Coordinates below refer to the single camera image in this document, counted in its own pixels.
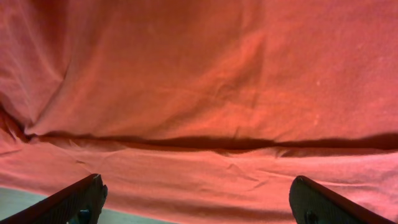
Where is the red printed t-shirt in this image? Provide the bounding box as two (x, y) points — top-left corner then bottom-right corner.
(1, 0), (397, 223)

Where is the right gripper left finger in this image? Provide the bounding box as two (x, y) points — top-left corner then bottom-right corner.
(1, 174), (108, 224)

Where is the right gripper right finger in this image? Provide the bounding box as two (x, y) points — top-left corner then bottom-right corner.
(289, 175), (394, 224)

